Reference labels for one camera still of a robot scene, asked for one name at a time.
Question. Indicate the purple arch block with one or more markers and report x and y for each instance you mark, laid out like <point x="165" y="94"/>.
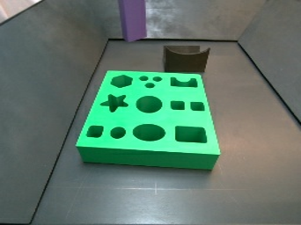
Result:
<point x="133" y="16"/>

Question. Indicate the green shape-sorting foam board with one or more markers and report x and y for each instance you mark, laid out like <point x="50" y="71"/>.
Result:
<point x="150" y="120"/>

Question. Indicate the black curved holder stand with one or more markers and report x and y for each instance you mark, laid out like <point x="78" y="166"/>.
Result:
<point x="185" y="59"/>

